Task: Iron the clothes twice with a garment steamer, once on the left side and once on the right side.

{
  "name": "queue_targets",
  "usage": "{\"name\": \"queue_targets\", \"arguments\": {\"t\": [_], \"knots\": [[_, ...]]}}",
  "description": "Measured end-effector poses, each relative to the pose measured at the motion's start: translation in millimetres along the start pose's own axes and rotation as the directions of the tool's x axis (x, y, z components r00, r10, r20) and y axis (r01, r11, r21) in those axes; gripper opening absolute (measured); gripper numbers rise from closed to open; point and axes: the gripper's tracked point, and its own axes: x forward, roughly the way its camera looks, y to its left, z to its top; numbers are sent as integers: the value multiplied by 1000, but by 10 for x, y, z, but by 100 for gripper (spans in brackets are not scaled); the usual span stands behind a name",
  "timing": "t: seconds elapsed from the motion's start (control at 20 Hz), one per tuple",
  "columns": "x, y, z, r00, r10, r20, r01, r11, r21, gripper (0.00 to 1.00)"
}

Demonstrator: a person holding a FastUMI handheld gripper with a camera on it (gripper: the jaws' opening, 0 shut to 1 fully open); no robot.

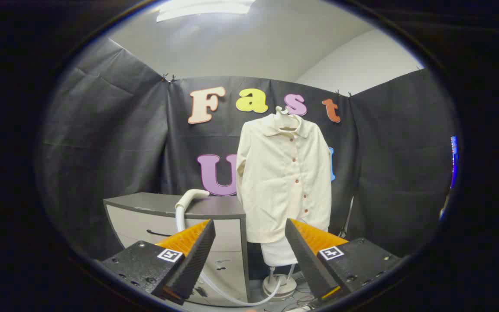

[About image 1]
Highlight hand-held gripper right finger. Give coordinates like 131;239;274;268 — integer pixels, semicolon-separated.
285;218;402;302

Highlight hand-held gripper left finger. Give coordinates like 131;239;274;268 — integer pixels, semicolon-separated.
101;219;216;305

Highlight white garment steamer head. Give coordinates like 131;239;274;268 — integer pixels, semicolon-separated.
175;189;210;211

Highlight cream button-up shirt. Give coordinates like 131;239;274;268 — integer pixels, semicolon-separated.
236;114;333;244

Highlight white mannequin stand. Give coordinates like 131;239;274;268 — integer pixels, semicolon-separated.
260;106;301;300

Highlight grey drawer cabinet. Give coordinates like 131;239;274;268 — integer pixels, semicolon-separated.
104;192;250;304

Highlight black backdrop cloth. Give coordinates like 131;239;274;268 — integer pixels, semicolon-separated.
37;37;456;260

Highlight ceiling light panel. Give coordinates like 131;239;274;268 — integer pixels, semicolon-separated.
156;0;255;23

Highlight thin floor wires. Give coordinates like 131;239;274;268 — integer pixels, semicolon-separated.
282;294;320;312

